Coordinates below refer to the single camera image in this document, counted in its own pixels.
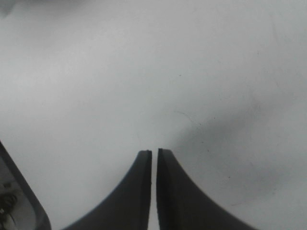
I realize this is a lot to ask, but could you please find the white microwave oven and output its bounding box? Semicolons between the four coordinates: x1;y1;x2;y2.
0;144;51;230

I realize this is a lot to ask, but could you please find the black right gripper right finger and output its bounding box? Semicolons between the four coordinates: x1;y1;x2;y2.
156;149;252;230

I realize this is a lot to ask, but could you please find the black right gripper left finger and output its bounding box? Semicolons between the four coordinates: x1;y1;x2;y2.
66;150;152;230

